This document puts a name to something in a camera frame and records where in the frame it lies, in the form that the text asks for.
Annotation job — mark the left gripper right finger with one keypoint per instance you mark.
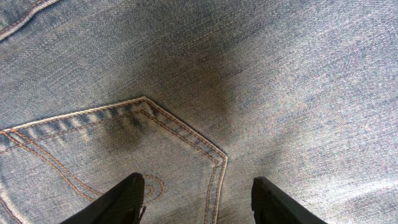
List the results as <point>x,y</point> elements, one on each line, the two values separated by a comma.
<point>271,205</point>

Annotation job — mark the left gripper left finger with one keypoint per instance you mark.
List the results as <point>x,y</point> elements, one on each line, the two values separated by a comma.
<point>123,204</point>

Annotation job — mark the light blue denim jeans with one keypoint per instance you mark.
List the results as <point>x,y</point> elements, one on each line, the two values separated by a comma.
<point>200,97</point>

